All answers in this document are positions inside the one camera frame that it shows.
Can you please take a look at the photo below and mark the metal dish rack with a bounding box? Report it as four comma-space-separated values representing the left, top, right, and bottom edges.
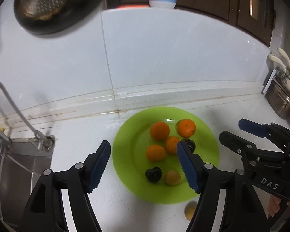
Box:
262, 69, 290, 118

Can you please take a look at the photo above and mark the steel sink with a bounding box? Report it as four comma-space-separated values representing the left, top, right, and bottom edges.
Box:
0, 142, 53, 231

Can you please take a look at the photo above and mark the tan longan fruit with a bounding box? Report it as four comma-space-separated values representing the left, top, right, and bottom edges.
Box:
184, 201, 197, 221

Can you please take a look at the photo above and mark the small orange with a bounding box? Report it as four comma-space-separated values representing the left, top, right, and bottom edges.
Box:
165, 136, 180, 154
146, 145, 166, 162

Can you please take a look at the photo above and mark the cream handled utensil lower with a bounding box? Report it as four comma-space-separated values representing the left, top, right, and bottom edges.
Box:
268, 54, 287, 73

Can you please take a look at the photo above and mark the dark plum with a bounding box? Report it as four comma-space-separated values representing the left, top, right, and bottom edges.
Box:
145, 166, 162, 183
182, 139, 196, 153

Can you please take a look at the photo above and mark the person right hand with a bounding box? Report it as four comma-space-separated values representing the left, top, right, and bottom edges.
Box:
267, 195, 290, 217

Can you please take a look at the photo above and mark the large orange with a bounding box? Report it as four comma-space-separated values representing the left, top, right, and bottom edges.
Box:
176, 119, 196, 138

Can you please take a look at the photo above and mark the steel pot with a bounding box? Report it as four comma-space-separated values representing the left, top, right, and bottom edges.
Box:
265, 81, 290, 119

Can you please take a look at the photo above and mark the small chrome faucet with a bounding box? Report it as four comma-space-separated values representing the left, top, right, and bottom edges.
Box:
0, 78, 55, 153

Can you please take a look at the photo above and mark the small front orange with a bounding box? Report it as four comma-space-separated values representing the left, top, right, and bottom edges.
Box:
165, 136, 180, 154

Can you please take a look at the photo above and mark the cream handled utensil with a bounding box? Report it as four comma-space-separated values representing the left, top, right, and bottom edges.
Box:
268, 54, 287, 73
277, 47, 290, 71

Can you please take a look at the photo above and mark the green plastic plate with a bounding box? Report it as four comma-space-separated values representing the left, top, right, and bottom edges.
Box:
112, 107, 219, 204

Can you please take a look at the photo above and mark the yellowish longan fruit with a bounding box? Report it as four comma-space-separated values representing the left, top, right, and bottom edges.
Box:
164, 170, 181, 186

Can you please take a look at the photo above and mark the black pan with strainer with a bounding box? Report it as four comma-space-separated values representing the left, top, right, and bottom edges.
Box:
14, 0, 102, 35

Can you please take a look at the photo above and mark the cream handled utensil upper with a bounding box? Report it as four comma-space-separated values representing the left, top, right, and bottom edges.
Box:
277, 47, 290, 71

